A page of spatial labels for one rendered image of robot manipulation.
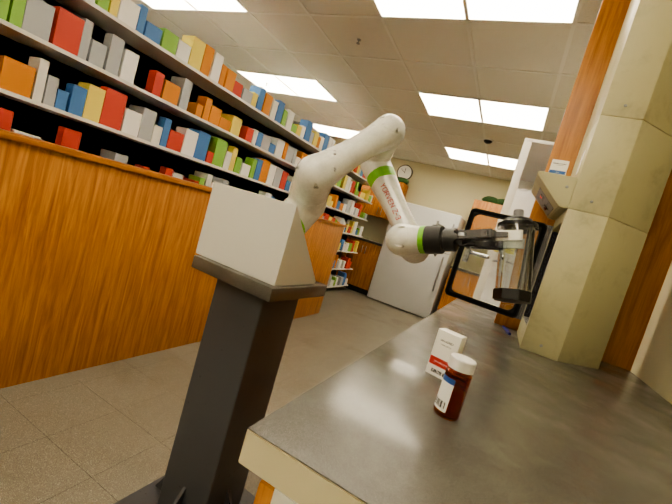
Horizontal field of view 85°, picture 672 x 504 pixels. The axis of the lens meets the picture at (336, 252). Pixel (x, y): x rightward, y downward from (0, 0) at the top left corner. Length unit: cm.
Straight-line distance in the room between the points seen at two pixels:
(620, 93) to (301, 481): 137
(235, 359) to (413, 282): 536
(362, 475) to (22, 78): 241
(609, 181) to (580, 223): 15
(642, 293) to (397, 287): 500
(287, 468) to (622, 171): 126
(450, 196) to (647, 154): 574
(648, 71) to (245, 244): 130
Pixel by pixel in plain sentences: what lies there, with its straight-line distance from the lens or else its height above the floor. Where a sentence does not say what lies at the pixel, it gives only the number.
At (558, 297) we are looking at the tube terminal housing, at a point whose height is 113.
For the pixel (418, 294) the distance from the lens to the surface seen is 639.
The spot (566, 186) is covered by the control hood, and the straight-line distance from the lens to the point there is 139.
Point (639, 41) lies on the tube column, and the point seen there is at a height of 194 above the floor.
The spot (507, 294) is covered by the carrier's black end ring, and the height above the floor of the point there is 111.
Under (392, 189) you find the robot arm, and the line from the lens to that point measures 146.
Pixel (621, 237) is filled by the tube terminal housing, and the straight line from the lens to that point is 146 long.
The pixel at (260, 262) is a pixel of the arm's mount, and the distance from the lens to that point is 110.
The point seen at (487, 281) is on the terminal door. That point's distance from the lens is 168.
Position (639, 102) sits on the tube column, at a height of 176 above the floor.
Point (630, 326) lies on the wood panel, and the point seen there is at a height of 110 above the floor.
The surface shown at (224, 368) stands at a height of 63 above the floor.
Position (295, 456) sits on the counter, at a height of 94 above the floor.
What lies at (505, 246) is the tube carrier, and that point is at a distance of 115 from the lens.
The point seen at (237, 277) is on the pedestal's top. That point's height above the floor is 93.
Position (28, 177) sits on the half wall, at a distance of 203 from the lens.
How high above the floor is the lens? 117
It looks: 5 degrees down
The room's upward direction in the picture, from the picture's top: 16 degrees clockwise
